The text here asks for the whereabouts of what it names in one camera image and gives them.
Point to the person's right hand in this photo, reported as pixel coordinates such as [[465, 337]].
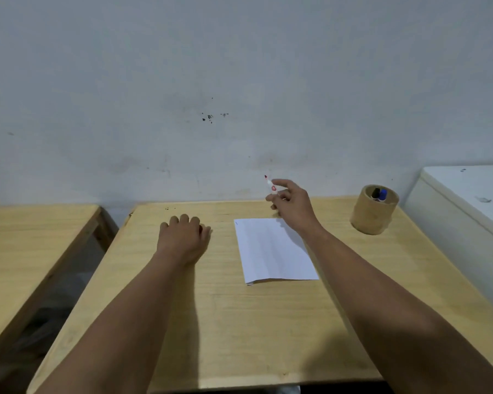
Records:
[[298, 211]]

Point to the person's left hand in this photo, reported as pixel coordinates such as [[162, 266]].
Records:
[[183, 242]]

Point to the person's left thumb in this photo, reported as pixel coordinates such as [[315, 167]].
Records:
[[206, 231]]

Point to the person's left middle finger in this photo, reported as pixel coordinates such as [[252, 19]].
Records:
[[184, 219]]

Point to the person's left little finger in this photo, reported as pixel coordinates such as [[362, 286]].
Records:
[[164, 226]]

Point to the person's right thumb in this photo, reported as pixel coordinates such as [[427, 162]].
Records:
[[278, 195]]

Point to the red and white marker pen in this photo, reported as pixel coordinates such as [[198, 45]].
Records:
[[270, 184]]

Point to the person's right forearm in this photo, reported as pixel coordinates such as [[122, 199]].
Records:
[[394, 320]]

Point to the person's left forearm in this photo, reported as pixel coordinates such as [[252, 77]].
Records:
[[123, 328]]

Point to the white paper sheet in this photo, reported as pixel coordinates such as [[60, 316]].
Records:
[[271, 252]]

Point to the round wooden pen holder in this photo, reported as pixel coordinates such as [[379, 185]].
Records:
[[372, 215]]

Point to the black marker pen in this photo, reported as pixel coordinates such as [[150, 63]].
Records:
[[376, 193]]

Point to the blue marker pen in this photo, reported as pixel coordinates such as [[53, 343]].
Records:
[[383, 195]]

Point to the wooden side table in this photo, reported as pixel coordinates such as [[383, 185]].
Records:
[[28, 250]]

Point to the white cabinet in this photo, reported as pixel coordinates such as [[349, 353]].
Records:
[[464, 213]]

